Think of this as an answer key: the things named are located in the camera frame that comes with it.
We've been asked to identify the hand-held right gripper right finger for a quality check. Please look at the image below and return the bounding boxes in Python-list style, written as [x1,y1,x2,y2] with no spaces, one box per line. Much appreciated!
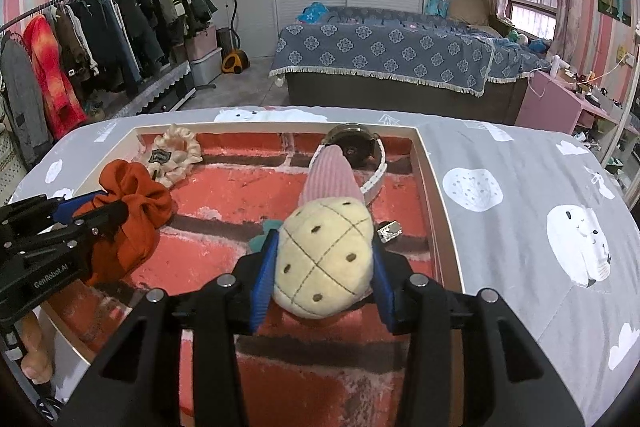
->
[370,242,586,427]

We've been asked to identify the white standing mirror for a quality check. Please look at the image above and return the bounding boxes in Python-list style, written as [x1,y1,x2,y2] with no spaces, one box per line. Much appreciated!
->
[602,27,640,172]

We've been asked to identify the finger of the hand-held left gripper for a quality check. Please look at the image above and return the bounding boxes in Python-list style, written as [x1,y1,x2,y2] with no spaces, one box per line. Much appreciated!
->
[0,201,129,279]
[0,193,108,238]

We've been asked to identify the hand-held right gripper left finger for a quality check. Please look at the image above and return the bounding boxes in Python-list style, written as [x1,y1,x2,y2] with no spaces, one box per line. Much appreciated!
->
[57,227,281,427]

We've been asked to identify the row of dark hanging clothes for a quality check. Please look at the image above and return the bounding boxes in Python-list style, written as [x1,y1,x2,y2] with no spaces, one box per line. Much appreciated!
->
[50,0,218,102]

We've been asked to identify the grey quilted coat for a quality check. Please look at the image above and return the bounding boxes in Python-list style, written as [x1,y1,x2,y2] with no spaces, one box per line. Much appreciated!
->
[0,34,53,168]

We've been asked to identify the lace-covered low shelf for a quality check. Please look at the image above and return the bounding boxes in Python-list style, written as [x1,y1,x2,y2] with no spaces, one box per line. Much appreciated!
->
[107,59,197,118]

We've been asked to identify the person's left hand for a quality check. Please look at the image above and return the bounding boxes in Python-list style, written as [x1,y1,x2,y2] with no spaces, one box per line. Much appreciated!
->
[21,309,55,382]

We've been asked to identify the white strap wristwatch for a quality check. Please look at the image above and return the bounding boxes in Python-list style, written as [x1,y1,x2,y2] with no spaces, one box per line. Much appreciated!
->
[306,123,403,243]

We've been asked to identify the stacked plastic storage boxes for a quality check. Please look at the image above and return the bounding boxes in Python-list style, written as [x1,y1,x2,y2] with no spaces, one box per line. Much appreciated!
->
[185,24,223,85]

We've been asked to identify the orange red coat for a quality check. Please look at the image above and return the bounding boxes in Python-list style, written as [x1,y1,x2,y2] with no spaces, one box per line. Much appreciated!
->
[22,14,88,140]

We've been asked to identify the pink desk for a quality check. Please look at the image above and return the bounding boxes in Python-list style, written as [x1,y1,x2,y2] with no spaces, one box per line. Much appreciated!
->
[515,69,640,142]

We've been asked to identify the red brick-lined jewelry tray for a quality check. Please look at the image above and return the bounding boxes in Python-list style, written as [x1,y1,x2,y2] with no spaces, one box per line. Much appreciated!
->
[37,121,463,427]

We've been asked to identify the orange fabric scrunchie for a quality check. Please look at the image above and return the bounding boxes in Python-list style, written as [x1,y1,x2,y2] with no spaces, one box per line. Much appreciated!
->
[75,159,177,288]

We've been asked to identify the blue star cushion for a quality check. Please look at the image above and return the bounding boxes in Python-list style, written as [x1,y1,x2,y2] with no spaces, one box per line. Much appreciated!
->
[297,2,331,24]

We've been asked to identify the plush pineapple hair clip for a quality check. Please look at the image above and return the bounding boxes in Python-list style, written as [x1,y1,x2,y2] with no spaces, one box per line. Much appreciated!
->
[250,144,376,320]

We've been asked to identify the cream satin scrunchie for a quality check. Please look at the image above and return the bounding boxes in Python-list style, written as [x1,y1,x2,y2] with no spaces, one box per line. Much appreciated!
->
[145,124,202,188]

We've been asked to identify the garment steamer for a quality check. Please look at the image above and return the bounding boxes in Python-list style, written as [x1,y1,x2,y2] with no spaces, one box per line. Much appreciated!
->
[213,0,251,74]

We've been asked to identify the bed with blue patterned cover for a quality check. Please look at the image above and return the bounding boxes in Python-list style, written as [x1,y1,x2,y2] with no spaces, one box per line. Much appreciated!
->
[269,6,551,125]

